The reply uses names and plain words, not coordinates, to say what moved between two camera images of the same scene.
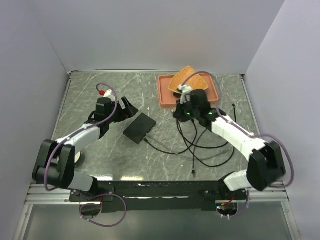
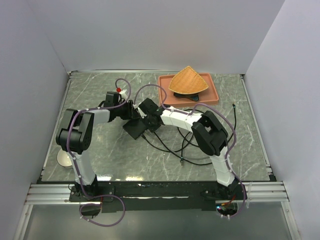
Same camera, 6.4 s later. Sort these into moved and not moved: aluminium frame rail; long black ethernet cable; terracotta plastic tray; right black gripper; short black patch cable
Moved: short black patch cable; long black ethernet cable; right black gripper
Not moved: aluminium frame rail; terracotta plastic tray
